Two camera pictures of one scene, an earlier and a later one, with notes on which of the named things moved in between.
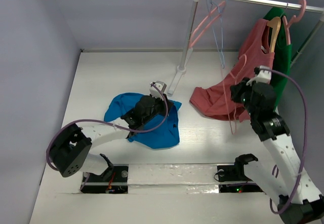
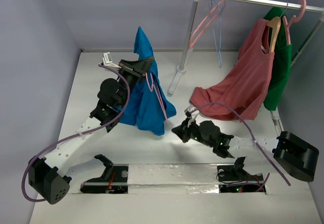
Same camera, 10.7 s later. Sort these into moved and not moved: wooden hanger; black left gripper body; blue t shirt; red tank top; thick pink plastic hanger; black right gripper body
Moved: black right gripper body; black left gripper body; blue t shirt
Not moved: wooden hanger; red tank top; thick pink plastic hanger
